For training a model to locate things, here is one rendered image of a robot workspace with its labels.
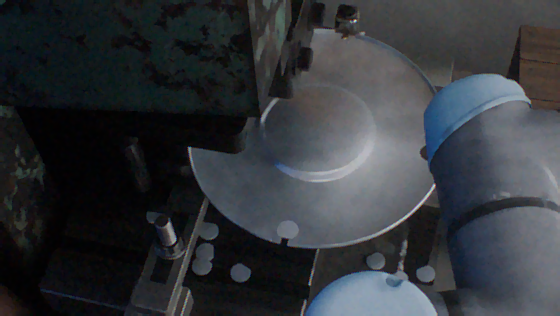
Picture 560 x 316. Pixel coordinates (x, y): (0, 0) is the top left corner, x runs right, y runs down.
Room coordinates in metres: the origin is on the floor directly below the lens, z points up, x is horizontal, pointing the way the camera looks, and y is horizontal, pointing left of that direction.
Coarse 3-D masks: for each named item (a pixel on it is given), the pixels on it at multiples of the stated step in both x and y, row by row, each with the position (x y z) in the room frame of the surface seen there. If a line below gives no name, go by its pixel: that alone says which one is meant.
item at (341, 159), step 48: (384, 48) 0.62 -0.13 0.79; (336, 96) 0.55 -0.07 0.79; (384, 96) 0.55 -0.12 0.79; (432, 96) 0.55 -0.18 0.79; (288, 144) 0.49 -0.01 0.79; (336, 144) 0.49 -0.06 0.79; (384, 144) 0.49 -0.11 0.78; (240, 192) 0.44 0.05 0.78; (288, 192) 0.44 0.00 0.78; (336, 192) 0.43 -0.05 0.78; (384, 192) 0.43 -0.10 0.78; (336, 240) 0.38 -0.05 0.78
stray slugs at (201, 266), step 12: (156, 216) 0.46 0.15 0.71; (204, 228) 0.44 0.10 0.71; (216, 228) 0.44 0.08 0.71; (204, 252) 0.41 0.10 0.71; (192, 264) 0.40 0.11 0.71; (204, 264) 0.40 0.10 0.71; (240, 264) 0.39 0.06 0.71; (372, 264) 0.41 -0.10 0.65; (240, 276) 0.38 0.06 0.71; (396, 276) 0.39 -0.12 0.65; (420, 276) 0.39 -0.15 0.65; (432, 276) 0.39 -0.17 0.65
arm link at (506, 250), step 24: (504, 216) 0.22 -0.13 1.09; (528, 216) 0.21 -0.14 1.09; (552, 216) 0.22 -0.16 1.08; (456, 240) 0.22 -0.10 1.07; (480, 240) 0.21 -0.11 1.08; (504, 240) 0.20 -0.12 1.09; (528, 240) 0.20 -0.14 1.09; (552, 240) 0.20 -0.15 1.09; (456, 264) 0.20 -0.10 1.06; (480, 264) 0.19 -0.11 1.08; (504, 264) 0.19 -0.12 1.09; (528, 264) 0.18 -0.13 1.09; (552, 264) 0.18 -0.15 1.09; (456, 288) 0.19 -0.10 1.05; (480, 288) 0.18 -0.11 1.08; (504, 288) 0.17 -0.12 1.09; (528, 288) 0.17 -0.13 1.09; (552, 288) 0.17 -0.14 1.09; (456, 312) 0.16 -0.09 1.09; (480, 312) 0.16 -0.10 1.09; (504, 312) 0.16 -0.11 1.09; (528, 312) 0.16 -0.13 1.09; (552, 312) 0.15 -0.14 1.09
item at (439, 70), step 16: (416, 64) 0.72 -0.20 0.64; (432, 64) 0.72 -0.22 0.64; (448, 64) 0.71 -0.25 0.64; (432, 80) 0.69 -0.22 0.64; (448, 80) 0.68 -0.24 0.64; (416, 224) 0.68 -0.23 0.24; (432, 224) 0.67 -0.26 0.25; (416, 240) 0.68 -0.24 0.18; (432, 240) 0.67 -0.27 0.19; (416, 256) 0.68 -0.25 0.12; (432, 256) 0.72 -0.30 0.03; (416, 272) 0.67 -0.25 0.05
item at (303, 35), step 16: (304, 0) 0.52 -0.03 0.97; (304, 16) 0.52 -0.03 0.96; (320, 16) 0.53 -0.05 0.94; (304, 32) 0.52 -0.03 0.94; (304, 48) 0.49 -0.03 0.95; (288, 64) 0.47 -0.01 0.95; (304, 64) 0.48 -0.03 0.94; (288, 80) 0.47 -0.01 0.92; (272, 96) 0.48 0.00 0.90; (288, 96) 0.47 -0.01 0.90
